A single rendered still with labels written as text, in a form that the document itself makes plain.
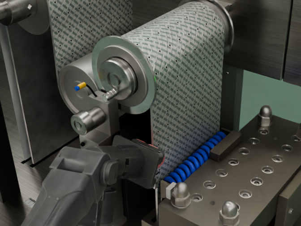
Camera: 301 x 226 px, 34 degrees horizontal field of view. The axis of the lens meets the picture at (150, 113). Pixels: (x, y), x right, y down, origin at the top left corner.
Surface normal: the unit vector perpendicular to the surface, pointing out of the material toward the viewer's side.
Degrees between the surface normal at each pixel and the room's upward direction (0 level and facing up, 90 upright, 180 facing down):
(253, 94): 0
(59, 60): 92
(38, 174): 0
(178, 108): 90
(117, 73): 90
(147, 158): 61
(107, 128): 90
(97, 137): 0
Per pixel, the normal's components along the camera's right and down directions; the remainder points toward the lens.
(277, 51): -0.62, 0.43
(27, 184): -0.03, -0.85
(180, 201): -0.15, 0.53
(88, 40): 0.79, 0.33
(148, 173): -0.56, -0.04
